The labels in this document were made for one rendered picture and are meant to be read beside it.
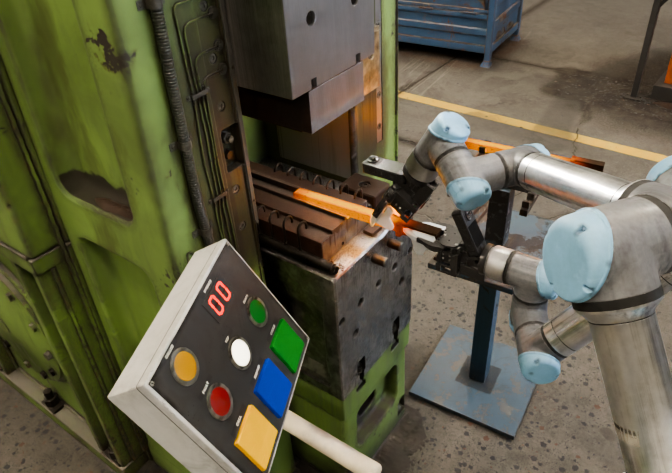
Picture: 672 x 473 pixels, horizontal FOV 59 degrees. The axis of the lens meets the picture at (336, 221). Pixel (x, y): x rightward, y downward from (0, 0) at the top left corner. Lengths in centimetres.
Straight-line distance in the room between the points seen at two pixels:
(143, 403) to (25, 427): 171
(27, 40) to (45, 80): 9
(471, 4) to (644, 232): 435
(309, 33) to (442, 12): 404
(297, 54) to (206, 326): 54
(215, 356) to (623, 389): 60
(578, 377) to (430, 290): 72
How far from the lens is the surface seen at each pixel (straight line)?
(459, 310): 268
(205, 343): 98
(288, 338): 115
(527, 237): 201
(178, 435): 95
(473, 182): 115
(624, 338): 88
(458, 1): 515
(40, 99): 146
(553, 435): 232
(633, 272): 85
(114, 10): 107
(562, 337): 123
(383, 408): 211
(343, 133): 170
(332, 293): 144
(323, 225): 146
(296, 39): 117
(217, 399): 97
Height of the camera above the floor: 184
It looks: 35 degrees down
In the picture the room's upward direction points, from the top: 4 degrees counter-clockwise
